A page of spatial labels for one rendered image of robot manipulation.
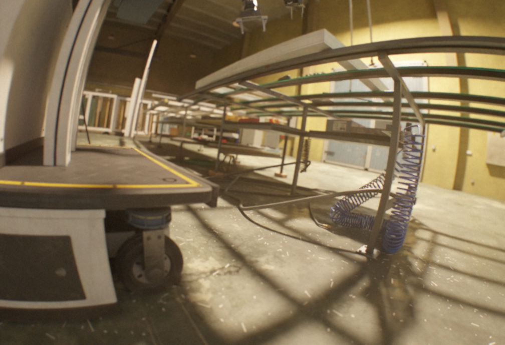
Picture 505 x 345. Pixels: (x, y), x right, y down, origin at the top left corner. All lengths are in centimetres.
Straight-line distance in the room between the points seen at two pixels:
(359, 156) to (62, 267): 778
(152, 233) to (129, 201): 14
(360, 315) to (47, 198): 74
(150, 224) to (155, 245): 6
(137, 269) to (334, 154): 806
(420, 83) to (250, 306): 759
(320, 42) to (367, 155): 689
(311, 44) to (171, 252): 90
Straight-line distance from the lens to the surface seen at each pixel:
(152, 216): 44
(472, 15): 915
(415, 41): 80
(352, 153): 794
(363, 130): 147
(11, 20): 49
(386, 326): 67
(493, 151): 724
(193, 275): 68
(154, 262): 51
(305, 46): 96
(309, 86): 936
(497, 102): 136
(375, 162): 755
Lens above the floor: 42
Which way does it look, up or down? 4 degrees down
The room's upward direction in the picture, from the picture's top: 8 degrees clockwise
